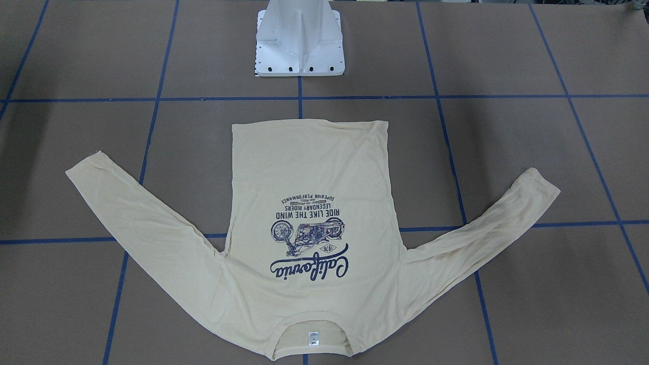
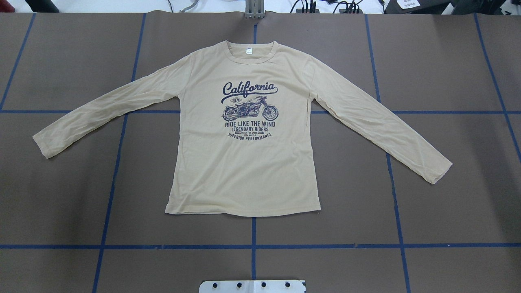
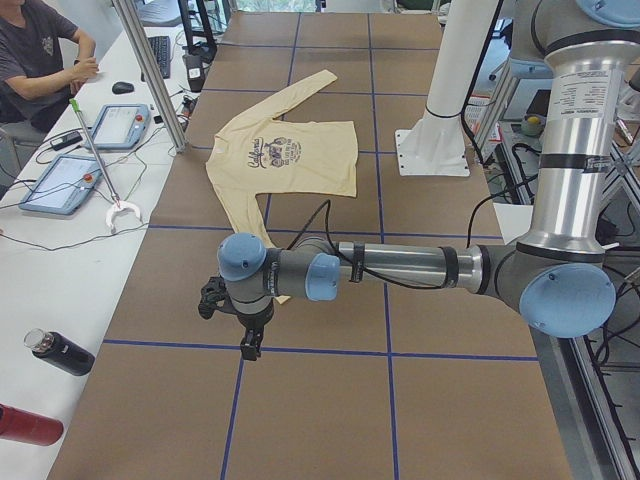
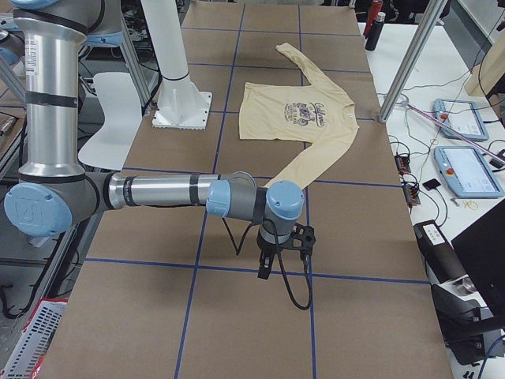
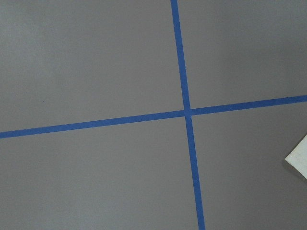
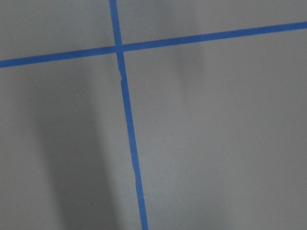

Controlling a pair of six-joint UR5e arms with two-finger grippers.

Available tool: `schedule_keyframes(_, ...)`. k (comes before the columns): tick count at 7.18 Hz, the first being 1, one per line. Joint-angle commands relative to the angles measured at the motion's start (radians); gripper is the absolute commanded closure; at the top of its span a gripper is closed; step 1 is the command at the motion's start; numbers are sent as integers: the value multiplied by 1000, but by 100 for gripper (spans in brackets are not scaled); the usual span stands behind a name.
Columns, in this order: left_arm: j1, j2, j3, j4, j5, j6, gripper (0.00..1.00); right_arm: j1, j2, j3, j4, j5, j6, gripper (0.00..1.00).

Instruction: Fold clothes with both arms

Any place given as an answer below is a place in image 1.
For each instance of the cream long-sleeve California shirt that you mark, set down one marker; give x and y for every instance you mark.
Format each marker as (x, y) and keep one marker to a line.
(313, 261)

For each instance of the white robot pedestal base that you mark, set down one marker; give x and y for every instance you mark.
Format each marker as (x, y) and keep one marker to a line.
(299, 38)

